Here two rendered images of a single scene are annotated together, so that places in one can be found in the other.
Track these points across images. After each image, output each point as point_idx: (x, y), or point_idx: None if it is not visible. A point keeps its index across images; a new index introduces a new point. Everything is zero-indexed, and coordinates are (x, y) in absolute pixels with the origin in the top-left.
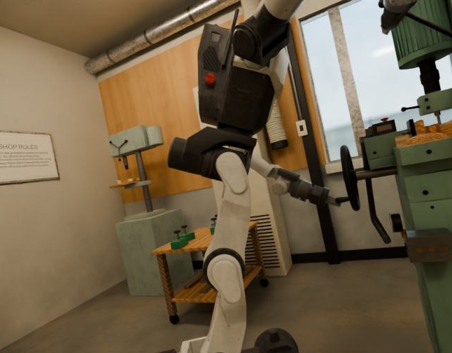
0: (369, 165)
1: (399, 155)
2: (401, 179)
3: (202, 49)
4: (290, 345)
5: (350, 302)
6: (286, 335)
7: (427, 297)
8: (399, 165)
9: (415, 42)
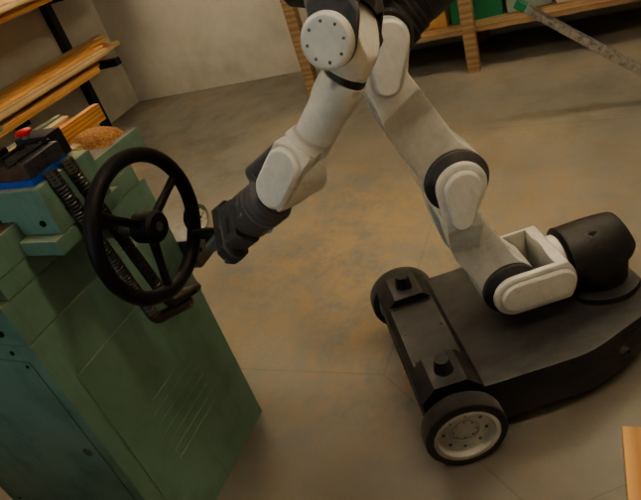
0: (122, 194)
1: (132, 144)
2: (126, 202)
3: None
4: (418, 364)
5: None
6: (427, 391)
7: (208, 328)
8: (117, 180)
9: None
